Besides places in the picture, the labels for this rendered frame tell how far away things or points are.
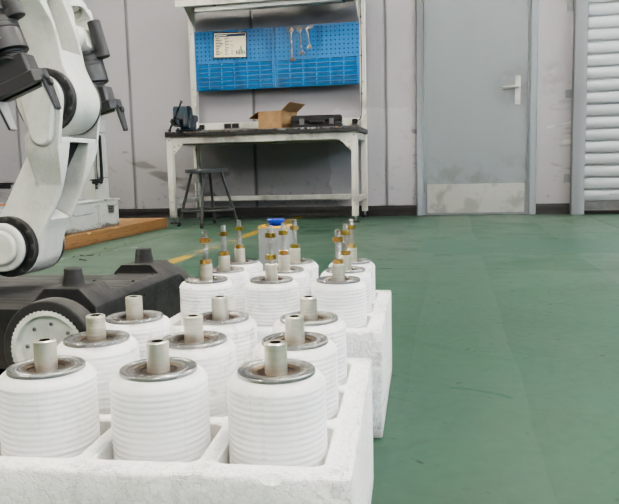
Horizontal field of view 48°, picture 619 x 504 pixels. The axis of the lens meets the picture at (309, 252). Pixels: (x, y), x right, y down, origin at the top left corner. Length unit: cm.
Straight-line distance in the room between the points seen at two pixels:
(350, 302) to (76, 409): 57
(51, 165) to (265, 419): 113
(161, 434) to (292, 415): 13
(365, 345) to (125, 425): 55
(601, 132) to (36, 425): 587
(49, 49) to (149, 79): 521
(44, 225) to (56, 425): 104
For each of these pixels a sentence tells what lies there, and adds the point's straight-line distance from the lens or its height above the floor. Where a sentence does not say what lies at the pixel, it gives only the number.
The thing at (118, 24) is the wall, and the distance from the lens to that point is 712.
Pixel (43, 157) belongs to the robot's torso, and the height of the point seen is 48.
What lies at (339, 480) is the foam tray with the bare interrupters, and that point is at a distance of 64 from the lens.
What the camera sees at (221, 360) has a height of 24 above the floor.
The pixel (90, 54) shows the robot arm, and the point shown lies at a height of 75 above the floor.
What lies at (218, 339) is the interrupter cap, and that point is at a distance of 82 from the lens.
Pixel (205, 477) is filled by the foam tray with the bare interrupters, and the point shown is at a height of 18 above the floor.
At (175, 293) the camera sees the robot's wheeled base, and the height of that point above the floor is 13.
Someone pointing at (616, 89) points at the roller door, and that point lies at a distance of 638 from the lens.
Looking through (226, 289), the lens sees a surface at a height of 24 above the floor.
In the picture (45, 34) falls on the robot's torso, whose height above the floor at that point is 75.
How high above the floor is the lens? 45
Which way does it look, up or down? 7 degrees down
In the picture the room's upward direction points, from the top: 1 degrees counter-clockwise
